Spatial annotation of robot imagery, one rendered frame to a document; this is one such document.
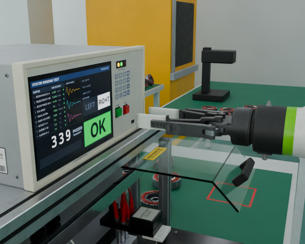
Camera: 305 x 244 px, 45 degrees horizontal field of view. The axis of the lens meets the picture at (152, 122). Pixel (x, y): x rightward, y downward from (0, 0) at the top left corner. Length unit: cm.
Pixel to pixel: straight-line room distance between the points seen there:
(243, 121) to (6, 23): 429
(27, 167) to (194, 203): 85
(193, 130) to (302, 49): 518
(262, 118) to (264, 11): 520
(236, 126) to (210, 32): 533
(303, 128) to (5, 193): 51
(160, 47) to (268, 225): 326
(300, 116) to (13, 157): 49
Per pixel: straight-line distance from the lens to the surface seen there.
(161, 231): 94
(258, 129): 69
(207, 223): 124
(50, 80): 62
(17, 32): 472
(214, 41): 600
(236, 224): 125
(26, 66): 58
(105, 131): 79
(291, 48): 584
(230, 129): 71
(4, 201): 62
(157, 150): 93
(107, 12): 457
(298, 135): 69
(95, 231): 109
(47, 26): 484
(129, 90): 88
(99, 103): 75
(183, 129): 70
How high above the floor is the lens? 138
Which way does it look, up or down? 15 degrees down
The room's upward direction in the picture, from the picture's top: straight up
